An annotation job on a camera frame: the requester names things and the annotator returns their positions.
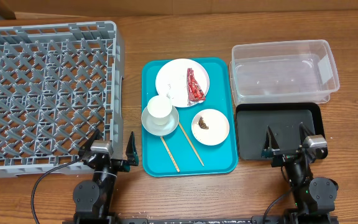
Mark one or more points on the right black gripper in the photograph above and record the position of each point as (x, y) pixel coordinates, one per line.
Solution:
(288, 154)

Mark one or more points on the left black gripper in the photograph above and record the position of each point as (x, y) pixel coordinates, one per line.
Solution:
(131, 154)

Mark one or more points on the grey shallow bowl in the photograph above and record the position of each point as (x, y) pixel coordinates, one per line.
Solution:
(160, 126)

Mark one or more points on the wooden chopstick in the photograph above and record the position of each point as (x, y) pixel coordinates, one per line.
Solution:
(191, 144)
(170, 154)

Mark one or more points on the white ceramic cup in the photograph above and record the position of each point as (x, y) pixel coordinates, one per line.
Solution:
(159, 107)

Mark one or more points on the small pink-rimmed white bowl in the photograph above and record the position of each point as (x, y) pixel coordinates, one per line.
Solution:
(218, 127)

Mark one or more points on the large white round plate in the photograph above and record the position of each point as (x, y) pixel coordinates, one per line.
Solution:
(171, 80)

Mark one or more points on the dark brown food scrap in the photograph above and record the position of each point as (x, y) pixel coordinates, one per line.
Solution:
(202, 124)

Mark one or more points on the red snack wrapper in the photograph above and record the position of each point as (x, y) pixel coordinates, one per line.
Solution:
(195, 93)

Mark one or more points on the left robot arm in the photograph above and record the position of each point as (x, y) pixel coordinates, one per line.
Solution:
(93, 197)

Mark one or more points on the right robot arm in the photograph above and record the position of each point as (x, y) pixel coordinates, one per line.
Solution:
(314, 196)

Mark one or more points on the black plastic waste tray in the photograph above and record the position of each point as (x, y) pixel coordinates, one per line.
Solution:
(254, 120)

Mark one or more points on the clear plastic waste bin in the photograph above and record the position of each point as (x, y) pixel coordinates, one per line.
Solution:
(283, 72)

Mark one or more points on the grey plastic dishwasher rack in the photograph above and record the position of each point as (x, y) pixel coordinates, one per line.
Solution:
(58, 84)

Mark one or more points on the teal plastic serving tray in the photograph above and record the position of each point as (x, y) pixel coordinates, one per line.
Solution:
(219, 159)

